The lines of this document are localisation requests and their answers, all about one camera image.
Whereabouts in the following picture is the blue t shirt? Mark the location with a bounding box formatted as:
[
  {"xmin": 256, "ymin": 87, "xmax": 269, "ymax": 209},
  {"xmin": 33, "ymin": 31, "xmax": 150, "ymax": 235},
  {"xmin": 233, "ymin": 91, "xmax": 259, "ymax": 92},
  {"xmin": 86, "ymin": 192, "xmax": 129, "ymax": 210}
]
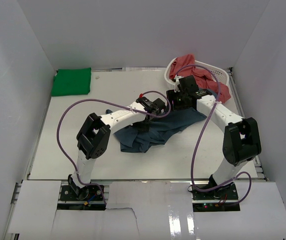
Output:
[{"xmin": 114, "ymin": 107, "xmax": 207, "ymax": 153}]

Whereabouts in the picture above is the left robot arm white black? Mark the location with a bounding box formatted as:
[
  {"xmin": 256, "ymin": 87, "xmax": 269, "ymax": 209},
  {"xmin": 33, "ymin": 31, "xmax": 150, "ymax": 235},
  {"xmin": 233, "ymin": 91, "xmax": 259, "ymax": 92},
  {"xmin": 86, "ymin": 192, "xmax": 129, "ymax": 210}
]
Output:
[{"xmin": 67, "ymin": 96, "xmax": 171, "ymax": 200}]

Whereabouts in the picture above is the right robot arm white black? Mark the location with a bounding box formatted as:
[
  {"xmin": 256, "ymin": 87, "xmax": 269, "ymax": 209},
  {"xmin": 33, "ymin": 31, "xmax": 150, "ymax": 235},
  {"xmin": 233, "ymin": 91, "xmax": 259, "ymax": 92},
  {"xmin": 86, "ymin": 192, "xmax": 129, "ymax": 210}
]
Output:
[{"xmin": 166, "ymin": 75, "xmax": 262, "ymax": 200}]

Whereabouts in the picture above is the red t shirt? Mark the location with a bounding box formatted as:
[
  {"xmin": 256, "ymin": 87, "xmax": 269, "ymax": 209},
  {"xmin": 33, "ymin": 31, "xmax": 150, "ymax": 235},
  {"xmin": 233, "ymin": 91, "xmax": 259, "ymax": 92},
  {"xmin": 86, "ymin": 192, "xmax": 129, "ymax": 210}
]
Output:
[{"xmin": 169, "ymin": 53, "xmax": 231, "ymax": 103}]

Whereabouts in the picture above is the white perforated plastic basket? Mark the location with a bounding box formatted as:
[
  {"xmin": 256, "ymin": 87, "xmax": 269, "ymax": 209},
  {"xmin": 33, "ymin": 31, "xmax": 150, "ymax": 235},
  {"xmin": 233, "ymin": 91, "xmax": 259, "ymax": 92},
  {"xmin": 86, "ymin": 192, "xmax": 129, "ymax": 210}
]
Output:
[{"xmin": 164, "ymin": 58, "xmax": 230, "ymax": 90}]

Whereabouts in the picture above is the folded green t shirt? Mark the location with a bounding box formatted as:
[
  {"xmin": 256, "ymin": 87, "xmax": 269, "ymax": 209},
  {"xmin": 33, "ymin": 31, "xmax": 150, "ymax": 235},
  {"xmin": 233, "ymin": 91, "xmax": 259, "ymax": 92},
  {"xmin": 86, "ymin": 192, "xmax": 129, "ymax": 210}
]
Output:
[{"xmin": 51, "ymin": 67, "xmax": 91, "ymax": 97}]

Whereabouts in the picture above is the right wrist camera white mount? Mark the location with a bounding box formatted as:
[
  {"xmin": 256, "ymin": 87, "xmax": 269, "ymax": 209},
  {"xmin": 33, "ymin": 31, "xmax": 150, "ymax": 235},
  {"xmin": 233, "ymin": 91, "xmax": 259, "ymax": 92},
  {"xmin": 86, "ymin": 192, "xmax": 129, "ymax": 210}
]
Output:
[{"xmin": 172, "ymin": 76, "xmax": 181, "ymax": 92}]

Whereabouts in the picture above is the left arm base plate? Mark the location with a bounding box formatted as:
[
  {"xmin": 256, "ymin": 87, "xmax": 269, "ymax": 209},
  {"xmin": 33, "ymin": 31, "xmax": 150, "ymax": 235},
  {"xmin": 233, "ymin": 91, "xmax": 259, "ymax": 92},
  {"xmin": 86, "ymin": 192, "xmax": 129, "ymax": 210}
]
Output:
[{"xmin": 57, "ymin": 185, "xmax": 106, "ymax": 211}]

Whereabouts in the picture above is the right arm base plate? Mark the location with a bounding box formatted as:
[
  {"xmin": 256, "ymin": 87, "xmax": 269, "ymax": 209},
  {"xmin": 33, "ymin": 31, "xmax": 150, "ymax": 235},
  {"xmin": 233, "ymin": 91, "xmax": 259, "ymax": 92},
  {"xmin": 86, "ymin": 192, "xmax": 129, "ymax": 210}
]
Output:
[{"xmin": 187, "ymin": 183, "xmax": 241, "ymax": 213}]

